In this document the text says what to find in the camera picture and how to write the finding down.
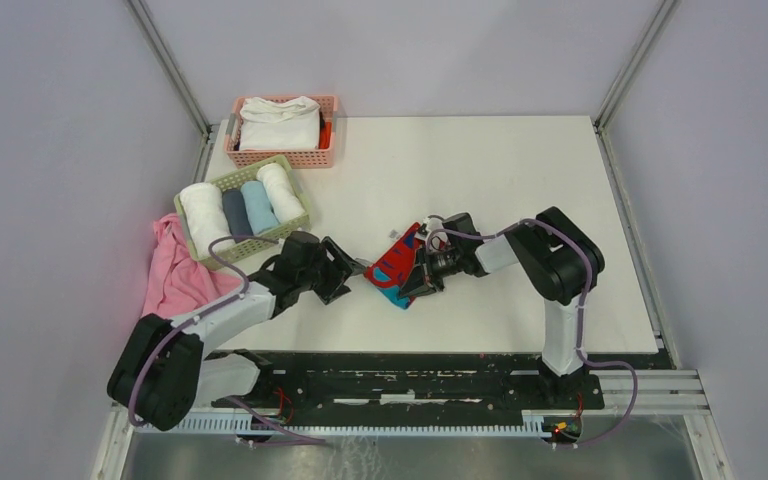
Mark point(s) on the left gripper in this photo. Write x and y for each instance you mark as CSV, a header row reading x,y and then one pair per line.
x,y
340,269

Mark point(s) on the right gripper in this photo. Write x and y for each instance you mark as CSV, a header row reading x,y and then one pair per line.
x,y
419,282

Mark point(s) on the red and teal patterned towel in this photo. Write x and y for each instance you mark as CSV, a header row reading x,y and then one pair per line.
x,y
390,272

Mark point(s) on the white towel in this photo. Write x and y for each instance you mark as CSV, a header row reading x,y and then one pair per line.
x,y
273,125
206,221
285,204

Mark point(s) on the light blue towel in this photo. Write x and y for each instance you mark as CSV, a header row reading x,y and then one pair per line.
x,y
259,209

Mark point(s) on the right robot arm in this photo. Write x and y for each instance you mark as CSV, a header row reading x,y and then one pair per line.
x,y
561,262

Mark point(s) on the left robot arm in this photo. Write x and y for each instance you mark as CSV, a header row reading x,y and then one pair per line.
x,y
167,366

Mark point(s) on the pink plastic basket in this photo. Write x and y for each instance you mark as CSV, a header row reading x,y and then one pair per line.
x,y
321,157

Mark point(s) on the rolled dark blue towel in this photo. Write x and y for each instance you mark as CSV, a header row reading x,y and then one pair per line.
x,y
235,211

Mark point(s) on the rolled white towel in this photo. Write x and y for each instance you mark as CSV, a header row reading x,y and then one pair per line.
x,y
206,221

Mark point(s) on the pink towel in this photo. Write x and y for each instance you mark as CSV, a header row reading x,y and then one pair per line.
x,y
177,283

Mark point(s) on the folded white towel in basket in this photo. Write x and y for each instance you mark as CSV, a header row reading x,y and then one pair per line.
x,y
273,125

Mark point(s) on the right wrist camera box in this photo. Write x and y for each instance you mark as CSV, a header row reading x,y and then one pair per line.
x,y
429,224

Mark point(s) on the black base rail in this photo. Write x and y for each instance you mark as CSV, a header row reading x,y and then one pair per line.
x,y
411,390

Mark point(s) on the white cable duct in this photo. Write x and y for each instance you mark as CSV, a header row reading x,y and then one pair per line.
x,y
238,423

